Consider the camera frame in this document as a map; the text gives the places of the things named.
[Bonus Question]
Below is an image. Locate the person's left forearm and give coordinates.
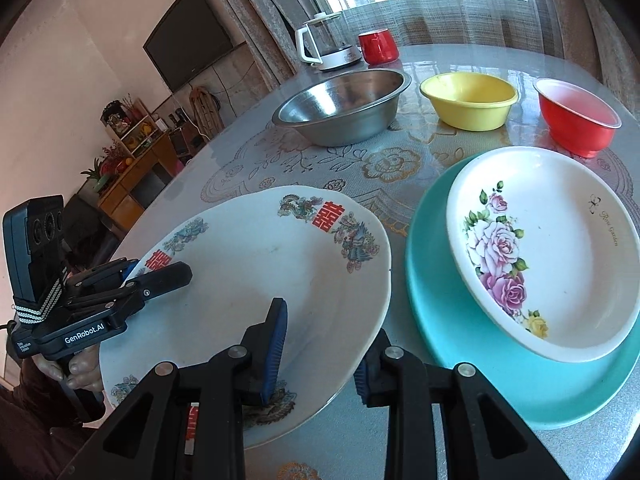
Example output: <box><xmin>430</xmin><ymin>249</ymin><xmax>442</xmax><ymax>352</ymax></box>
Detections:
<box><xmin>0</xmin><ymin>360</ymin><xmax>108</xmax><ymax>480</ymax></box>

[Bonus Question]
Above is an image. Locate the wooden chair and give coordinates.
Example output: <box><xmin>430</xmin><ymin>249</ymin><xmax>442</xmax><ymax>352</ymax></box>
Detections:
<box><xmin>189</xmin><ymin>85</ymin><xmax>222</xmax><ymax>137</ymax></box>

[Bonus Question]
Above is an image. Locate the potted plant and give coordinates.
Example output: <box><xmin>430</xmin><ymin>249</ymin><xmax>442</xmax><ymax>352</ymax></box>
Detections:
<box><xmin>80</xmin><ymin>157</ymin><xmax>116</xmax><ymax>193</ymax></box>

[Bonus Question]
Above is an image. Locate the white plate with red characters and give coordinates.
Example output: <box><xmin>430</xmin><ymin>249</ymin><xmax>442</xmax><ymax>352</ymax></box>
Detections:
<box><xmin>98</xmin><ymin>185</ymin><xmax>393</xmax><ymax>450</ymax></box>

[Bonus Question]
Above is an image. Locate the brown curtain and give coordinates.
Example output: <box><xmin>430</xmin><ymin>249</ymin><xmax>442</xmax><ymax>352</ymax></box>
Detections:
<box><xmin>202</xmin><ymin>0</ymin><xmax>303</xmax><ymax>92</ymax></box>
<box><xmin>575</xmin><ymin>0</ymin><xmax>640</xmax><ymax>111</ymax></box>

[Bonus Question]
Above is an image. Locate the teal plate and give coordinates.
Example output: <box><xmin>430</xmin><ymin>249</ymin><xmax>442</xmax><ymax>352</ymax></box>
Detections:
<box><xmin>405</xmin><ymin>152</ymin><xmax>640</xmax><ymax>431</ymax></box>

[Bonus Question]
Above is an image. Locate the dark sofa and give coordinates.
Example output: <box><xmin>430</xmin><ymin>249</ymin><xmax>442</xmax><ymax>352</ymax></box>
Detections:
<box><xmin>60</xmin><ymin>194</ymin><xmax>123</xmax><ymax>268</ymax></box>

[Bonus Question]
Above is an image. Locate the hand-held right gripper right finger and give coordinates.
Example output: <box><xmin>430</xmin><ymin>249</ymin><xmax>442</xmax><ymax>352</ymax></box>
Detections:
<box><xmin>353</xmin><ymin>329</ymin><xmax>571</xmax><ymax>480</ymax></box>

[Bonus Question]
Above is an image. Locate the white plate with rose print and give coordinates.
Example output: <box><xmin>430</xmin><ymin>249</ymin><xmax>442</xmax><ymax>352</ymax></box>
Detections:
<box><xmin>446</xmin><ymin>146</ymin><xmax>640</xmax><ymax>364</ymax></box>

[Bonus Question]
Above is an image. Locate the red mug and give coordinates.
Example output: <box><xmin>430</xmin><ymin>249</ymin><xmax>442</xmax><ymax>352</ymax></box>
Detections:
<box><xmin>357</xmin><ymin>30</ymin><xmax>399</xmax><ymax>66</ymax></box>

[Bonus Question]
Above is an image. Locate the person's left hand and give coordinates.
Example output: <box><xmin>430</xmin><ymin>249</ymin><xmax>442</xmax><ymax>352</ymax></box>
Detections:
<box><xmin>36</xmin><ymin>346</ymin><xmax>106</xmax><ymax>395</ymax></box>

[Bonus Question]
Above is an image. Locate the wooden cabinet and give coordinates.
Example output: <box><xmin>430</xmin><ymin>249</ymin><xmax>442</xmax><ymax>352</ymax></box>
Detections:
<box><xmin>97</xmin><ymin>132</ymin><xmax>180</xmax><ymax>233</ymax></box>

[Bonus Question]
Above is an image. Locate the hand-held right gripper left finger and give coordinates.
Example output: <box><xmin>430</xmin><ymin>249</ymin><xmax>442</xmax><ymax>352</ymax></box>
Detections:
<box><xmin>65</xmin><ymin>297</ymin><xmax>290</xmax><ymax>480</ymax></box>

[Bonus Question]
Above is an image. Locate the stainless steel bowl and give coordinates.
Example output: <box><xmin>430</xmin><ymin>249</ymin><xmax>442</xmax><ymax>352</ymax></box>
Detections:
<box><xmin>271</xmin><ymin>69</ymin><xmax>412</xmax><ymax>147</ymax></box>

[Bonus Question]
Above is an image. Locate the yellow plastic bowl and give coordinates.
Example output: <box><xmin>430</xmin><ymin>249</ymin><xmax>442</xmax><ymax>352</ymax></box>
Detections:
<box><xmin>419</xmin><ymin>72</ymin><xmax>518</xmax><ymax>132</ymax></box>

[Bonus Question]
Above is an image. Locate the black wall television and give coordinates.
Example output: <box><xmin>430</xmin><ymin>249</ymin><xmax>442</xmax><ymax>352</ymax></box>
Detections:
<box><xmin>143</xmin><ymin>0</ymin><xmax>236</xmax><ymax>93</ymax></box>

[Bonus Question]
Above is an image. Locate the sheer white curtain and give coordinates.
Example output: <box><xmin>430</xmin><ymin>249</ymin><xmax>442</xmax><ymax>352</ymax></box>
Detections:
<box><xmin>292</xmin><ymin>0</ymin><xmax>593</xmax><ymax>56</ymax></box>

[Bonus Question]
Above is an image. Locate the red plastic bowl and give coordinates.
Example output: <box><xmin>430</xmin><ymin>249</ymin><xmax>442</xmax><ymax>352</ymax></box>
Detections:
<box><xmin>532</xmin><ymin>77</ymin><xmax>622</xmax><ymax>157</ymax></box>

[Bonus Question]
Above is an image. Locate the glass kettle with white handle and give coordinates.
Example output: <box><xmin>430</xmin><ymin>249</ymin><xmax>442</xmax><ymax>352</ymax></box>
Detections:
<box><xmin>295</xmin><ymin>12</ymin><xmax>363</xmax><ymax>71</ymax></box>

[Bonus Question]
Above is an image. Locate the wooden altar shelf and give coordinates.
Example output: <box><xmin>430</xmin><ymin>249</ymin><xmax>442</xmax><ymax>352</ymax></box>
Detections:
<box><xmin>102</xmin><ymin>99</ymin><xmax>168</xmax><ymax>156</ymax></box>

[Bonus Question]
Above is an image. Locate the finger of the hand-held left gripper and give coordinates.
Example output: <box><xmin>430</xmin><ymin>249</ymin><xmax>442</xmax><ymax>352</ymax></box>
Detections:
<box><xmin>112</xmin><ymin>261</ymin><xmax>194</xmax><ymax>311</ymax></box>
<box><xmin>67</xmin><ymin>257</ymin><xmax>141</xmax><ymax>293</ymax></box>

